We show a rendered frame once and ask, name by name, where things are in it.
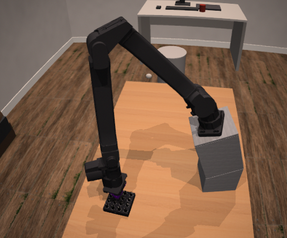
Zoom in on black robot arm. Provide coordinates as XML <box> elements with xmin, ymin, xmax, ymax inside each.
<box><xmin>84</xmin><ymin>16</ymin><xmax>224</xmax><ymax>188</ymax></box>

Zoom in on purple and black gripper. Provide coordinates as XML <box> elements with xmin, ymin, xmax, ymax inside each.
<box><xmin>103</xmin><ymin>173</ymin><xmax>127</xmax><ymax>199</ymax></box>

